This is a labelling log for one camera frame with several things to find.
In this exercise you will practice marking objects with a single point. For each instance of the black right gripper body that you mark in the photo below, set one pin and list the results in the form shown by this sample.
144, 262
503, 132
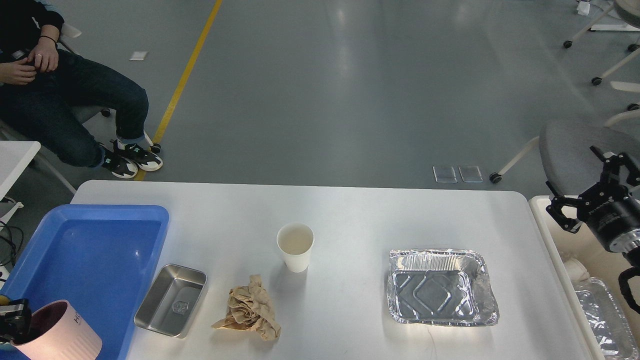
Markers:
612, 215

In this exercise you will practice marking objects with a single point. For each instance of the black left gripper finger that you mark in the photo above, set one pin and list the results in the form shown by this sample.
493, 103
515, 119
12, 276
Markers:
15, 321

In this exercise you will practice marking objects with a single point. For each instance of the pink plastic mug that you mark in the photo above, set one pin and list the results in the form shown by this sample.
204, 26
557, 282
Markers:
58, 332

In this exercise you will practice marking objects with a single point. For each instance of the stainless steel tray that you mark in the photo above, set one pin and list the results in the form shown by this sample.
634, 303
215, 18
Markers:
172, 301

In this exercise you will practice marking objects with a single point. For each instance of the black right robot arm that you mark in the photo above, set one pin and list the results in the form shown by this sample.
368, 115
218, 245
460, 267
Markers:
633, 258

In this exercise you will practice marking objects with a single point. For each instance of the teal ceramic mug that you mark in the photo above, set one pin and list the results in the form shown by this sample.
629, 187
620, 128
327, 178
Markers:
4, 300

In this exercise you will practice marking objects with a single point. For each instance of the grey office chair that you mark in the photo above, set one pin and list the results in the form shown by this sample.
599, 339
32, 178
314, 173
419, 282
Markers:
567, 159

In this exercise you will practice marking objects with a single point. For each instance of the white plastic bin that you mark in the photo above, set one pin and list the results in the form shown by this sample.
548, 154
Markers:
604, 265

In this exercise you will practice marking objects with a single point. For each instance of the paper cup in bin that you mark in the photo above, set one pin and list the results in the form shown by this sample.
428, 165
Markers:
575, 270

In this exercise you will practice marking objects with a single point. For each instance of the clear floor plate right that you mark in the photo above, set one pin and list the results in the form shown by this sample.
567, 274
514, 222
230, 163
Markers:
470, 173

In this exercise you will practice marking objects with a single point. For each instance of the clear floor plate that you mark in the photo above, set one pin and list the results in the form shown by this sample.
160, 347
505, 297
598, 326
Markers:
470, 173
444, 174

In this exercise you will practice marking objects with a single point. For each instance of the blue plastic tray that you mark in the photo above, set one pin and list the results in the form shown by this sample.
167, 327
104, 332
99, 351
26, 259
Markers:
101, 258

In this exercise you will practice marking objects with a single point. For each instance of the clear floor plate left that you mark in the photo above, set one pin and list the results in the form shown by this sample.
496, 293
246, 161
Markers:
444, 174

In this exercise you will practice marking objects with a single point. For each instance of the foil tray in bin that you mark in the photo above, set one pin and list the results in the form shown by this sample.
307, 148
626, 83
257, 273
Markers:
606, 319

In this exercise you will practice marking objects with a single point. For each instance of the aluminium foil tray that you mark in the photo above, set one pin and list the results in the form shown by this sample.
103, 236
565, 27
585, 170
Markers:
440, 287

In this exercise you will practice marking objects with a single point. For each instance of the white side table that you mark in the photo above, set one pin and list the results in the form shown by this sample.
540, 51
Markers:
15, 156

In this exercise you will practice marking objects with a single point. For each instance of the seated person in black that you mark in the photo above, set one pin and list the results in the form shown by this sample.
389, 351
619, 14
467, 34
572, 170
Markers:
40, 84

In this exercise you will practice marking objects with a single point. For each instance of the grey white rolling chair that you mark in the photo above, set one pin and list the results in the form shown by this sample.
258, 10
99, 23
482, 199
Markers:
82, 113

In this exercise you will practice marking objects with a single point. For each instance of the crumpled brown paper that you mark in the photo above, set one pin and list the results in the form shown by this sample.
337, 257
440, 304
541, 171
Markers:
250, 308

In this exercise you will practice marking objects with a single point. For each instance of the white paper cup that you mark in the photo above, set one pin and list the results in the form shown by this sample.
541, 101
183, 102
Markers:
295, 242

